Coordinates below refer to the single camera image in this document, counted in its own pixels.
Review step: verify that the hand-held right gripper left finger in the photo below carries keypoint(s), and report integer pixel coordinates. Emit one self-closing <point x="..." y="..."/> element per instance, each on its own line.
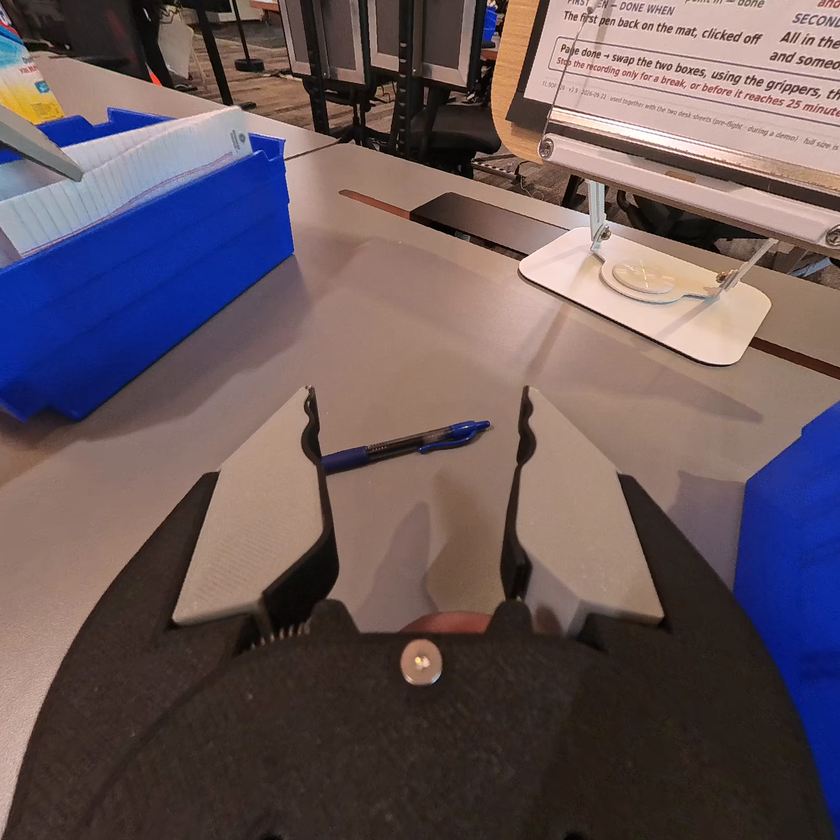
<point x="256" y="525"/>

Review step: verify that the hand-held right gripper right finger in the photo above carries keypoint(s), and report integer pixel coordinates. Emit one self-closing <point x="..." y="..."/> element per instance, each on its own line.
<point x="577" y="525"/>

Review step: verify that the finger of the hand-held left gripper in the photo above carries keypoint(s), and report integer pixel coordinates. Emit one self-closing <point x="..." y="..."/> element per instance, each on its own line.
<point x="33" y="144"/>

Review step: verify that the white lined notepad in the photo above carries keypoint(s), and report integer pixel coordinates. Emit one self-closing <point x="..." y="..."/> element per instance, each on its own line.
<point x="131" y="177"/>

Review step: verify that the blue pen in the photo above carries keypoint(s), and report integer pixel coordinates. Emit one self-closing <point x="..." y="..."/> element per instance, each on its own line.
<point x="394" y="447"/>

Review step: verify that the blue plastic bin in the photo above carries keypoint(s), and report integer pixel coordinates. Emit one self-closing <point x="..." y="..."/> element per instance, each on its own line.
<point x="794" y="558"/>
<point x="164" y="295"/>

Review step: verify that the wipes canister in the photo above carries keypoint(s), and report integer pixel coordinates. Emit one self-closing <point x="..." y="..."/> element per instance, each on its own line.
<point x="19" y="85"/>

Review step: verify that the white document stand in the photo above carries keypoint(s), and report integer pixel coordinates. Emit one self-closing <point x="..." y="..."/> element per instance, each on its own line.
<point x="689" y="321"/>

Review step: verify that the grey panel on black stand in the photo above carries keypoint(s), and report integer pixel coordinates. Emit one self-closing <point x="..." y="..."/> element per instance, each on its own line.
<point x="433" y="39"/>
<point x="328" y="36"/>

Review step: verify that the black office chair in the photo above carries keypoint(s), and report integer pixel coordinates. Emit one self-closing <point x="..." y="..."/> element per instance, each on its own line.
<point x="466" y="131"/>
<point x="663" y="216"/>

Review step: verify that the printed instruction sheet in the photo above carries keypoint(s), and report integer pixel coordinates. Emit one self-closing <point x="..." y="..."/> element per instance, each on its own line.
<point x="656" y="72"/>

